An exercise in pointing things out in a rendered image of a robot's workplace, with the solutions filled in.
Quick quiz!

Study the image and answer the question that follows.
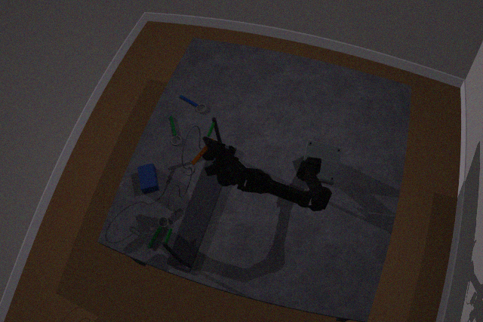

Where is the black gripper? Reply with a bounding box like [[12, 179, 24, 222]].
[[202, 136, 239, 170]]

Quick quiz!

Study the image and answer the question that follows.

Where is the blue block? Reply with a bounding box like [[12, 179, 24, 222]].
[[138, 163, 159, 194]]

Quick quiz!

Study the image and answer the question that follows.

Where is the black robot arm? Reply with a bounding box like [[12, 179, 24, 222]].
[[205, 157, 332, 211]]

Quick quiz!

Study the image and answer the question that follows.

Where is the orange handle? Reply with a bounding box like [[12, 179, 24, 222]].
[[182, 145, 208, 176]]

